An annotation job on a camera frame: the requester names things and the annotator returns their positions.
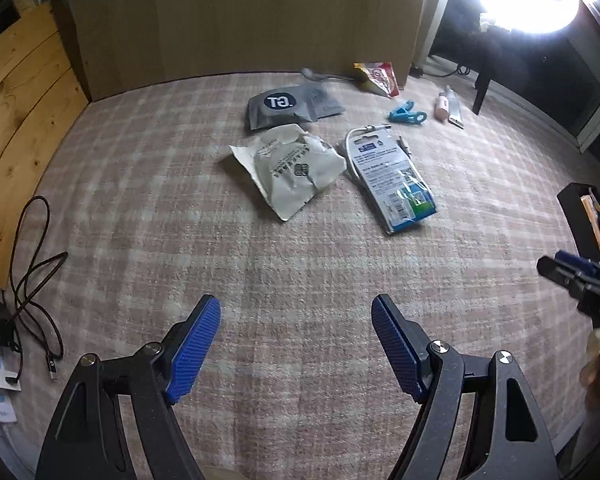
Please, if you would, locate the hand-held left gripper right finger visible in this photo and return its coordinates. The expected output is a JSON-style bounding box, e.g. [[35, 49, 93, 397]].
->
[[371, 294, 558, 480]]

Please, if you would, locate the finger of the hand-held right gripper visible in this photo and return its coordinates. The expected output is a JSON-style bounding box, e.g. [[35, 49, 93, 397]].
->
[[536, 256, 600, 330], [554, 250, 600, 286]]

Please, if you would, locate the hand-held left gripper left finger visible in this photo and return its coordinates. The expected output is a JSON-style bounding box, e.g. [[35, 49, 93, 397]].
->
[[35, 294, 222, 480]]

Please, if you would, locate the black storage box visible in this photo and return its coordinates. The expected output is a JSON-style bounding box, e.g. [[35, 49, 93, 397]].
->
[[556, 183, 600, 273]]

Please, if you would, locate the person's right hand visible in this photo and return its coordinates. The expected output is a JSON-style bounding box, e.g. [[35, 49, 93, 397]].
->
[[579, 327, 600, 392]]

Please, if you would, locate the orange cardboard box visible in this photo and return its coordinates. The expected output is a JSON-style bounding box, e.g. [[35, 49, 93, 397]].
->
[[581, 194, 600, 253]]

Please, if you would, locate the plaid blanket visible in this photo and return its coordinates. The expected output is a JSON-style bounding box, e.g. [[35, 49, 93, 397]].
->
[[0, 72, 600, 480]]

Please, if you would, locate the white tube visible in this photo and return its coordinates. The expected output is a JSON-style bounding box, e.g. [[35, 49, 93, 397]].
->
[[447, 94, 466, 130]]

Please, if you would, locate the black stand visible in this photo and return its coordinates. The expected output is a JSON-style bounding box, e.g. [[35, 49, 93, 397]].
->
[[471, 66, 498, 117]]

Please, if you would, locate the white torn packet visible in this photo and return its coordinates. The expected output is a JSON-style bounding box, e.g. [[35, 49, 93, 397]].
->
[[228, 123, 348, 222]]

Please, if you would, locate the teal plastic clip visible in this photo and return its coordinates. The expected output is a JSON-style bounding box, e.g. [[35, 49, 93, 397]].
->
[[387, 101, 427, 128]]

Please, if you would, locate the grey packet with round logo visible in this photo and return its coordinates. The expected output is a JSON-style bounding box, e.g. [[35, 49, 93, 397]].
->
[[245, 87, 315, 132]]

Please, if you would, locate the small grey packet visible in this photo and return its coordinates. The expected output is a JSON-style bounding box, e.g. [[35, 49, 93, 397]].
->
[[305, 86, 346, 120]]

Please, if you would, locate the red yellow snack packet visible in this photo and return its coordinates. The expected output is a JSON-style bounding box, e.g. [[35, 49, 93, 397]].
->
[[353, 61, 401, 99]]

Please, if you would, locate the pine plank panel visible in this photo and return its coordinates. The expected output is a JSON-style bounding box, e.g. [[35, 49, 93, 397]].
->
[[0, 0, 92, 292]]

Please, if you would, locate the metal spoon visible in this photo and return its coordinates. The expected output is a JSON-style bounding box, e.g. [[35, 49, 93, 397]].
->
[[300, 67, 356, 83]]

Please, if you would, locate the beige wooden board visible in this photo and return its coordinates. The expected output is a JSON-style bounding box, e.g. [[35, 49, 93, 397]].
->
[[54, 0, 431, 103]]

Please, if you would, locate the blue cable package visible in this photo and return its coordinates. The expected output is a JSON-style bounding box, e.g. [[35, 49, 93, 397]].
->
[[351, 127, 438, 236]]

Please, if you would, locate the black cable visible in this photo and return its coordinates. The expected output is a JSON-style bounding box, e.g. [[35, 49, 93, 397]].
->
[[7, 196, 69, 385]]

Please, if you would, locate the white cable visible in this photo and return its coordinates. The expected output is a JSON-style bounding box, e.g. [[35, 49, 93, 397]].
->
[[341, 126, 387, 186]]

